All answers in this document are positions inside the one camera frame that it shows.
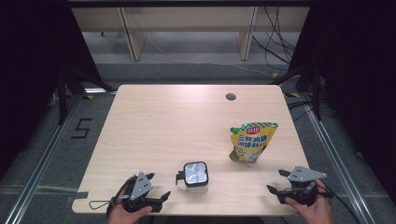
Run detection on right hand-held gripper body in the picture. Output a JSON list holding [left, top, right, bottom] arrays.
[[276, 165, 334, 207]]

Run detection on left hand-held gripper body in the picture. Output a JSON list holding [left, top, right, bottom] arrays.
[[121, 172, 164, 214]]

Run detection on yellow spouted seasoning pouch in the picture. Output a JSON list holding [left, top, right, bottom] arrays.
[[229, 121, 279, 167]]

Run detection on person's left hand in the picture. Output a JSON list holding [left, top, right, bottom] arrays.
[[107, 203, 154, 224]]

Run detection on person's right hand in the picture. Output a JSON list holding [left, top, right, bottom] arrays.
[[284, 179, 334, 224]]

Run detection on grey floor tape strip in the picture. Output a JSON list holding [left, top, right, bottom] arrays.
[[64, 191, 90, 203]]

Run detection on black metal stand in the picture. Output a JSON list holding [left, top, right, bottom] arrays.
[[56, 66, 116, 125], [270, 62, 323, 121]]

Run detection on silver metal bar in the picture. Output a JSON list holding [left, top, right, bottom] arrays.
[[83, 88, 119, 95]]

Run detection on black curtain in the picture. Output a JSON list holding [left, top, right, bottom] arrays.
[[0, 0, 106, 181], [288, 0, 396, 206]]

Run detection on beige wooden shelf unit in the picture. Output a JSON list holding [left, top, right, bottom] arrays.
[[71, 7, 311, 62]]

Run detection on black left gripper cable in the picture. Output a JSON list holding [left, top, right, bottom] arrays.
[[106, 175, 138, 219]]

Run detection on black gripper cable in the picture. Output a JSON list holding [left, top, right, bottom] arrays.
[[106, 175, 138, 219], [318, 181, 361, 224]]

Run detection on aluminium floor rail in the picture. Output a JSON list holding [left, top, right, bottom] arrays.
[[4, 92, 84, 224], [300, 92, 375, 224]]

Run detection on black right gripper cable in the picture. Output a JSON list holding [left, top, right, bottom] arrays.
[[318, 181, 361, 224]]

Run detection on thin cord loop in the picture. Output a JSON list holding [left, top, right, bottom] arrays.
[[88, 200, 113, 211]]

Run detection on black floor cables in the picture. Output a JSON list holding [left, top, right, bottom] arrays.
[[287, 98, 316, 123]]

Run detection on black hanging cable bundle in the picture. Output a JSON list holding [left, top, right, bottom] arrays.
[[251, 7, 297, 71]]

